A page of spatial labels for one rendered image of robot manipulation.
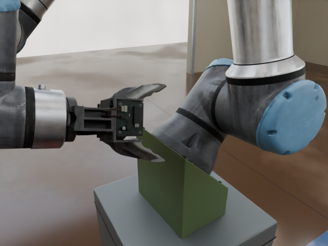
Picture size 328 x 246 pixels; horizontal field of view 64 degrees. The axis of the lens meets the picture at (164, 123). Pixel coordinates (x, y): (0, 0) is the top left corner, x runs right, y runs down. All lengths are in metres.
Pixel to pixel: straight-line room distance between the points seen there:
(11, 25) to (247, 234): 0.67
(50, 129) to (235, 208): 0.59
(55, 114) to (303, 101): 0.41
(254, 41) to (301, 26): 6.98
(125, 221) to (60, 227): 1.29
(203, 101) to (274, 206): 1.65
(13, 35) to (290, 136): 0.47
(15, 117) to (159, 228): 0.49
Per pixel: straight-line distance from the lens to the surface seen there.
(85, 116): 0.42
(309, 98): 0.54
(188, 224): 0.71
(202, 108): 0.65
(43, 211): 2.20
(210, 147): 0.66
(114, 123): 0.41
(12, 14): 0.40
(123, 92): 0.49
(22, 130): 0.39
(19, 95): 0.40
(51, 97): 0.41
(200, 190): 0.66
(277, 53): 0.52
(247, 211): 0.83
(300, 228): 2.12
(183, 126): 0.64
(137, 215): 0.79
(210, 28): 5.63
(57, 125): 0.39
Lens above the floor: 1.40
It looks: 25 degrees down
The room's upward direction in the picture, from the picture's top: straight up
